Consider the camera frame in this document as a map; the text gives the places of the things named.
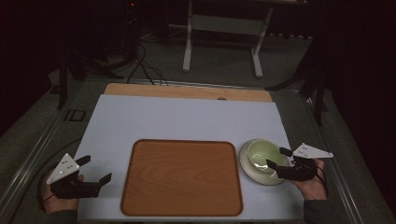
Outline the black floor socket plate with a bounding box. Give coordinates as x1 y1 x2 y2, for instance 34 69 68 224
64 108 87 122

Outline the black tripod stand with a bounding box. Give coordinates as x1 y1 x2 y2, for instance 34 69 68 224
264 43 330 127
49 46 125 110

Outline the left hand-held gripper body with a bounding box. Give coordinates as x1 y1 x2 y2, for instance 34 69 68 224
46 152 101 200

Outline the green bowl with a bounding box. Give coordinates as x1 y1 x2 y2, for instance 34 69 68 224
247 138 290 175

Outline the white metal stand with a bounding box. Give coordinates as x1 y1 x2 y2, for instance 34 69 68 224
182 0 275 79

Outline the black floor cable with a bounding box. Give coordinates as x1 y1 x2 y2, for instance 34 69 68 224
125 41 170 87

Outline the grey saucer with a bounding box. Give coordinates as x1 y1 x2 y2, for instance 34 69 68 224
238 138 291 187

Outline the wooden tray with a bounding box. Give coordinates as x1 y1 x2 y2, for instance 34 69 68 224
120 138 245 217

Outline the person's left hand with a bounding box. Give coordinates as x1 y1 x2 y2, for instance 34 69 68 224
42 174 85 215

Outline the white table mat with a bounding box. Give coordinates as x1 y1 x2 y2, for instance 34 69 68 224
75 93 305 222

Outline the person's right hand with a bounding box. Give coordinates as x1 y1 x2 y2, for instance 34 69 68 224
289 158 329 202

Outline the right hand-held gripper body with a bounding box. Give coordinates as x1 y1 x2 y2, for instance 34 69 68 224
276 142 334 182

